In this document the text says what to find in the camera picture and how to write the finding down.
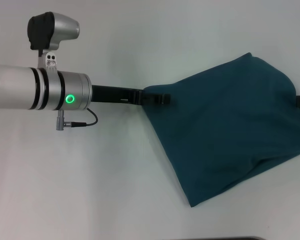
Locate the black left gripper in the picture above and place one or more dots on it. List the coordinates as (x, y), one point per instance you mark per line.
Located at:
(115, 94)

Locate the teal blue t-shirt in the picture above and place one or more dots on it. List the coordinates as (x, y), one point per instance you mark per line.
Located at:
(227, 125)

